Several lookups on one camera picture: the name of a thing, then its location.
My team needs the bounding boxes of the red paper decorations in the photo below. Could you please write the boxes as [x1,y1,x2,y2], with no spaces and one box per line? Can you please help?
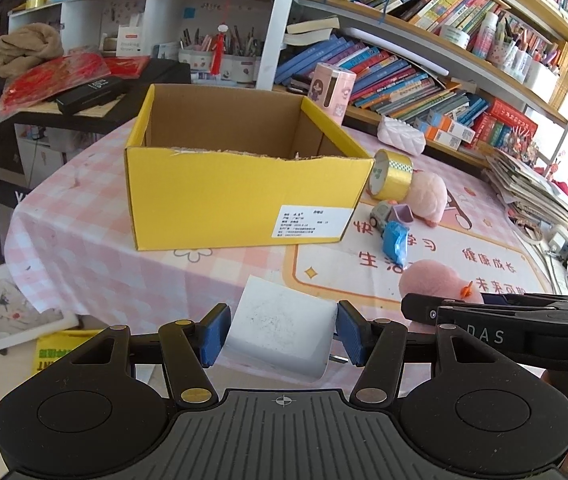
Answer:
[0,50,150,123]

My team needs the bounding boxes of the pink cylindrical dispenser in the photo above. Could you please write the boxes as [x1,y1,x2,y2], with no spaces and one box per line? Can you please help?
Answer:
[308,63,357,126]

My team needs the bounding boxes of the large pink plush toy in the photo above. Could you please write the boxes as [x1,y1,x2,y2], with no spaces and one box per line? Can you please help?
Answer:
[404,171,448,228]

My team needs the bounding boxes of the brown crumpled cloth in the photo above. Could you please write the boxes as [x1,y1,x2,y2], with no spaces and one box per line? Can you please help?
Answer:
[0,23,63,79]

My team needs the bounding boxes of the blue toy car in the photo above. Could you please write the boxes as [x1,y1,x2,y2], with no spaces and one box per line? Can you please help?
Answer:
[383,221,410,268]

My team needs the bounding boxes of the yellow cardboard box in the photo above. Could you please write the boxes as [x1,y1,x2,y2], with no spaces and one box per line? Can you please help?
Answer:
[124,84,373,250]

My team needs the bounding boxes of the small pink plush toy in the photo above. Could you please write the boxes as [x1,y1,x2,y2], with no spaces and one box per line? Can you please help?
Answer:
[399,259,484,325]

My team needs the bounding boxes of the white power adapter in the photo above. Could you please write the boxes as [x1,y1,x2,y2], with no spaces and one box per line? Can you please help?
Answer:
[222,276,338,380]

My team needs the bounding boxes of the black keyboard piano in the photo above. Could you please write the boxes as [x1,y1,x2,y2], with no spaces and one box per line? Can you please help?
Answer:
[0,58,192,133]

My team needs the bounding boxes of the yellow tape roll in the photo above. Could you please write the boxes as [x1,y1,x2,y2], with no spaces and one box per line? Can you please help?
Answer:
[367,150,413,202]

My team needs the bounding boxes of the purple toy truck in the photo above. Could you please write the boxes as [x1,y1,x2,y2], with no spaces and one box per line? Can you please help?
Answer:
[369,200,414,234]

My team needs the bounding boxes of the white bookshelf unit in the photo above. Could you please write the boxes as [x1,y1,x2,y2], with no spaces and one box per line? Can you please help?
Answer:
[9,0,293,90]

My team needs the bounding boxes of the white quilted pouch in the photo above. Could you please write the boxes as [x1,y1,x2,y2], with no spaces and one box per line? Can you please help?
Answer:
[377,116,426,156]

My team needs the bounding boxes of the stack of magazines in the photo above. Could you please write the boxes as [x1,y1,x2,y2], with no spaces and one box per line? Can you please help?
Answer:
[482,151,568,229]

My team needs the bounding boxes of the white storage bin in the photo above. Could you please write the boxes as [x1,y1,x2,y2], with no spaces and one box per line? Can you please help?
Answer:
[0,264,80,352]

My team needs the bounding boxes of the row of lower shelf books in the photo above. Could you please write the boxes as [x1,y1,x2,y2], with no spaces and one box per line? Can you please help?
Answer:
[274,32,538,154]

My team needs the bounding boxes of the pink checkered tablecloth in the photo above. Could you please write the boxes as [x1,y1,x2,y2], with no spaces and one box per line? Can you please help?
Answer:
[5,127,550,334]

